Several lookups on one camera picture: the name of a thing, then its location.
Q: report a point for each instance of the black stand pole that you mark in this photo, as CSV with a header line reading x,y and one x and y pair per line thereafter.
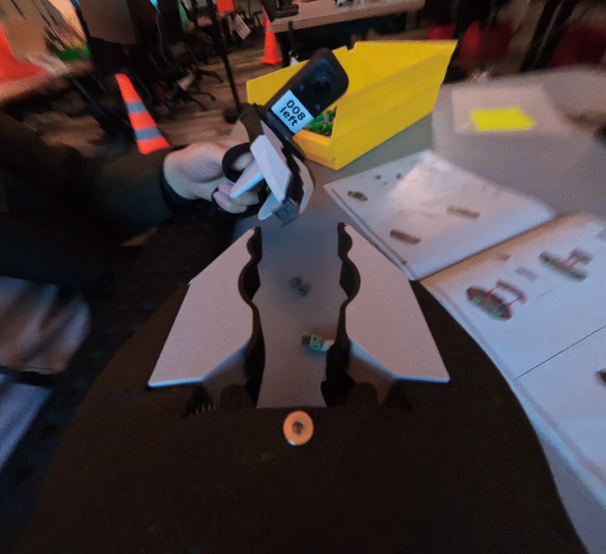
x,y
213,19

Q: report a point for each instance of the yellow parts bin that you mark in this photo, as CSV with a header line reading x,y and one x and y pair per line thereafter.
x,y
393,85

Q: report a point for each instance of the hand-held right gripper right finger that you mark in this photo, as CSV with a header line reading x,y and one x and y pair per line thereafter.
x,y
393,327

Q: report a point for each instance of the background grey table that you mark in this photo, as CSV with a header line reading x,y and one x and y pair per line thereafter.
x,y
331,12

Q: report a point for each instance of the person's left forearm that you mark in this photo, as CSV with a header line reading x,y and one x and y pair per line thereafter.
x,y
94,194

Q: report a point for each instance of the orange crate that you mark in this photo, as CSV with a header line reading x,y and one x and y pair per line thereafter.
x,y
14,57

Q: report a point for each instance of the red crate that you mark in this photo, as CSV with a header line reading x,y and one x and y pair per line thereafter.
x,y
483,43
577,47

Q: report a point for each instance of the green brick pieces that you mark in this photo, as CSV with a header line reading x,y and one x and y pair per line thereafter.
x,y
322,122

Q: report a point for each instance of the open instruction booklet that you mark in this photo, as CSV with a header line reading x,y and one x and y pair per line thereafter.
x,y
473,213

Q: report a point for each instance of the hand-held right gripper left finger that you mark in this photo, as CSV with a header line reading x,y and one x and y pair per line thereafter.
x,y
208,327

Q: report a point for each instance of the yellow paper sheet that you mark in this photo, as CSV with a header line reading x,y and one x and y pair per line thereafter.
x,y
502,119

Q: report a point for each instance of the small grey brick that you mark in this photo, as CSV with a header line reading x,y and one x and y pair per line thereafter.
x,y
286,214

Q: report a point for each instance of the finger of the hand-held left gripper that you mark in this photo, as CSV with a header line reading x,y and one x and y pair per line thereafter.
x,y
307,189
274,170

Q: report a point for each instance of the clear plastic sleeve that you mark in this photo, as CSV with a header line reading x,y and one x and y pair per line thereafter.
x,y
497,97

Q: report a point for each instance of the person in dark jacket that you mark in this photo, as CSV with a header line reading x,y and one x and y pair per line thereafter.
x,y
38,327

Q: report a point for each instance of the black office chair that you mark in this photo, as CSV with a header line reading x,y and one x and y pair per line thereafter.
x,y
180,43

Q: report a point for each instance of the person's left hand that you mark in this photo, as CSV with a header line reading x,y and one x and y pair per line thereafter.
x,y
194,170

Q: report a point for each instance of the orange traffic cone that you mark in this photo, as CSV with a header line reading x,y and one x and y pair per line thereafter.
x,y
142,118
271,43

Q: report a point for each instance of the dark brick with green tile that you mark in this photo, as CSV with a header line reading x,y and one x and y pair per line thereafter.
x,y
315,342

